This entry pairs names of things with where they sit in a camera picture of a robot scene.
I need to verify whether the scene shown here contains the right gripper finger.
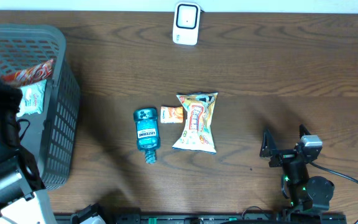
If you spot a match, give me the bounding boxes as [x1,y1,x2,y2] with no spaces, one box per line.
[259,129,277,157]
[299,124,311,139]

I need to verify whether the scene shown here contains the pale green snack packet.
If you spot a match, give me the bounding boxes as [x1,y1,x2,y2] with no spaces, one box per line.
[16,80,47,117]

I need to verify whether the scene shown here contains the orange chocolate bar wrapper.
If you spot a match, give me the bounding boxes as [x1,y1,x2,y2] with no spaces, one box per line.
[1,59,55,87]

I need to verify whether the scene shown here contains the yellow snack chip bag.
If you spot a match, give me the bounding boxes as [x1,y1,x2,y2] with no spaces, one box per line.
[172,92,218,154]

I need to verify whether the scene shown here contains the small orange tissue pack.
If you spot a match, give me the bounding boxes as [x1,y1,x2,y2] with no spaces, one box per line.
[160,106,184,124]

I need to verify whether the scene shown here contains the blue Listerine mouthwash bottle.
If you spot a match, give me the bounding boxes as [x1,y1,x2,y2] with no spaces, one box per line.
[133,108,160,164]

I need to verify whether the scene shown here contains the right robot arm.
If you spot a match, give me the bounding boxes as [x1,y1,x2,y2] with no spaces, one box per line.
[259,124,334,222]

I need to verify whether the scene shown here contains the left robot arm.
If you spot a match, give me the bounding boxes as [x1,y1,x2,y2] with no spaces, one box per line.
[0,80,56,224]

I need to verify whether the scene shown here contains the white barcode scanner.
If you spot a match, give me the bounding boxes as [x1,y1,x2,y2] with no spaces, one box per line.
[172,2,201,45]

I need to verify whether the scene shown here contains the grey plastic mesh basket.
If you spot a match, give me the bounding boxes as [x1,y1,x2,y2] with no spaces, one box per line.
[0,24,80,190]

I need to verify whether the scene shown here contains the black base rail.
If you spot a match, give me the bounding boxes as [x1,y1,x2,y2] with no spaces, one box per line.
[54,212,347,224]

